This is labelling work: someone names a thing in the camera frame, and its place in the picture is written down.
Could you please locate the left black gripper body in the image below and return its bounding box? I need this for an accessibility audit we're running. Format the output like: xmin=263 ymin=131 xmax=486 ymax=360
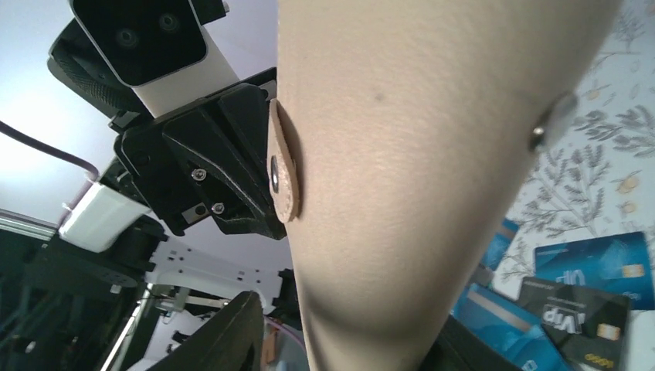
xmin=114 ymin=68 xmax=286 ymax=240

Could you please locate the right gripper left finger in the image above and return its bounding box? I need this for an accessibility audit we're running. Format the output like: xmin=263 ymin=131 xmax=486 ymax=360
xmin=150 ymin=291 xmax=264 ymax=371

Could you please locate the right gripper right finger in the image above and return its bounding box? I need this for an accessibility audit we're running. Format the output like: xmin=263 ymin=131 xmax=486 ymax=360
xmin=419 ymin=315 xmax=518 ymax=371

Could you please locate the beige leather card holder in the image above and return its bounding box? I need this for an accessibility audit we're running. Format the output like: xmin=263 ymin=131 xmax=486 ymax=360
xmin=268 ymin=1 xmax=622 ymax=370

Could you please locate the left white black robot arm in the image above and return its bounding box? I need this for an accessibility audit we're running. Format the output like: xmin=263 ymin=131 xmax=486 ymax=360
xmin=1 ymin=68 xmax=295 ymax=370

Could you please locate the black VIP card left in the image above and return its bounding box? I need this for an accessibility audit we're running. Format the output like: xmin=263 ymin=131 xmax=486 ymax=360
xmin=516 ymin=277 xmax=631 ymax=370

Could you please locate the blue card upper centre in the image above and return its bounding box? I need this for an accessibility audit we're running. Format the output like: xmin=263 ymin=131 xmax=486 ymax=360
xmin=534 ymin=232 xmax=654 ymax=311

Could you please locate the floral patterned table mat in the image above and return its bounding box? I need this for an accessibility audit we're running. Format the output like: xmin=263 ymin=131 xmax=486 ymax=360
xmin=494 ymin=0 xmax=655 ymax=369

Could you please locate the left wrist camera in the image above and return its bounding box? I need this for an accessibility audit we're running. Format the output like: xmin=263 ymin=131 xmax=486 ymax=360
xmin=70 ymin=0 xmax=239 ymax=117

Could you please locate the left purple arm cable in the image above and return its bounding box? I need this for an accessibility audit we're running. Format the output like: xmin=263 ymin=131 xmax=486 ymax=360
xmin=0 ymin=120 xmax=100 ymax=226

